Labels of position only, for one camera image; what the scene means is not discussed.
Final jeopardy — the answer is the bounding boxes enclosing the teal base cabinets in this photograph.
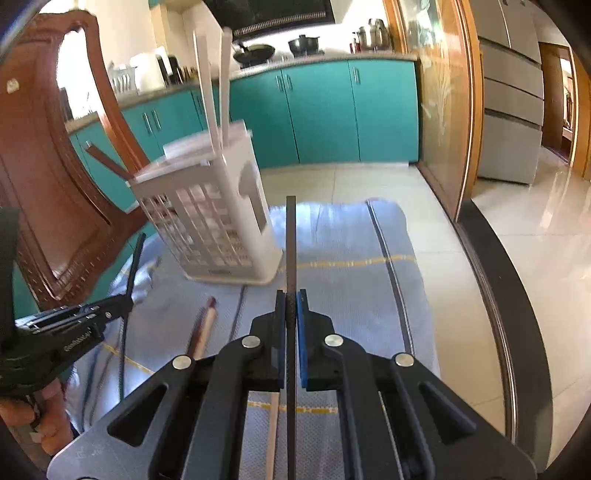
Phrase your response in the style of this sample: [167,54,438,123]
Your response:
[11,58,421,296]

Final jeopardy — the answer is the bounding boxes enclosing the black cooking pot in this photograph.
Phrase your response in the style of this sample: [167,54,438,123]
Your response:
[288,34,320,57]

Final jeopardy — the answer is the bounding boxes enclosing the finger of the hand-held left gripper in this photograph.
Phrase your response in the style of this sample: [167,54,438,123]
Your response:
[14,293,136,334]

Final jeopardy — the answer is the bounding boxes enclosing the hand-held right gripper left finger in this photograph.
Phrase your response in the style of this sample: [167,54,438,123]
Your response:
[46,290,288,480]

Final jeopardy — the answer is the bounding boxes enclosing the black wok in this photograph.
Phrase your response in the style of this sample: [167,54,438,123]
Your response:
[232,42,276,65]

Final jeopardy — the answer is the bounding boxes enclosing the dark red chopstick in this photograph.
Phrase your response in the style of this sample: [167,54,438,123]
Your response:
[186,296,217,358]

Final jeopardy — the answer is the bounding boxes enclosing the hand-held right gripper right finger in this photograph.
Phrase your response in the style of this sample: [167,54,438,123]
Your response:
[297,288,539,480]

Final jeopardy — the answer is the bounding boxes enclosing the blue checked cloth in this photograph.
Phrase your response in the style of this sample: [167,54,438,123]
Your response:
[60,198,441,480]

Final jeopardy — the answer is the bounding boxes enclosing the white plastic utensil basket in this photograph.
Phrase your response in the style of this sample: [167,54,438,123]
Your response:
[127,119,283,284]

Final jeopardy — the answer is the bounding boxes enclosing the black range hood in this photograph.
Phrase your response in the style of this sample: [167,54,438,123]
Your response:
[203,0,335,40]

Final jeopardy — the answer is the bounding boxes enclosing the beige chopstick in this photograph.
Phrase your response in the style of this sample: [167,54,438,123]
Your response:
[193,307,219,361]
[264,391,280,480]

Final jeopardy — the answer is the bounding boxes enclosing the black countertop appliance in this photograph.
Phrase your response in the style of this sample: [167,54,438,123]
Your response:
[164,54,184,86]

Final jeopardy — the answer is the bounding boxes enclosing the white dish rack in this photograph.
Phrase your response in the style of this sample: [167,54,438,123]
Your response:
[108,62,139,95]

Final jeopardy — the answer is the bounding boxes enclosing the glass sliding door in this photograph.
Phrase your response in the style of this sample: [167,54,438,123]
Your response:
[383,0,483,222]

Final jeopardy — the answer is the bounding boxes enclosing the carved wooden chair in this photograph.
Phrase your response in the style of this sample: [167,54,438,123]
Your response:
[0,9,158,310]

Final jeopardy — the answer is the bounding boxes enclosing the person's left hand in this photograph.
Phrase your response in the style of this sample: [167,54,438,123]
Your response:
[0,376,75,457]

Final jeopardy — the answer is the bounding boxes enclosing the stainless steel pot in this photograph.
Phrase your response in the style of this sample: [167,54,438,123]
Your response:
[353,18,389,51]

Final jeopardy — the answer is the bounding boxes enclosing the white countertop appliance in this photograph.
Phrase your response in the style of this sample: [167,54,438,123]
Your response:
[131,52,167,90]

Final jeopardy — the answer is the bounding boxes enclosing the white chopstick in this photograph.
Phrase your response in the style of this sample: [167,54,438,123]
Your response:
[218,27,234,144]
[193,31,223,155]

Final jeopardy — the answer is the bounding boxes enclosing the gas stove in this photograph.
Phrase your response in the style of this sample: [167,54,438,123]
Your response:
[233,51,326,66]

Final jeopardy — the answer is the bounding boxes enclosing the black chopstick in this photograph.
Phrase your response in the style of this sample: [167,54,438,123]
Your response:
[285,196,297,480]
[117,232,147,401]

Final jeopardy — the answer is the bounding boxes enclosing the brown chopstick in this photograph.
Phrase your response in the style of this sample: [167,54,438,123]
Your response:
[83,141,136,182]

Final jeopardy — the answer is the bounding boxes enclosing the wooden door frame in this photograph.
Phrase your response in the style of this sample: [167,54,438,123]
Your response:
[538,41,579,168]

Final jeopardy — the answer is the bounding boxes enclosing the silver refrigerator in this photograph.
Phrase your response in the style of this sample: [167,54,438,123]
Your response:
[466,0,546,186]

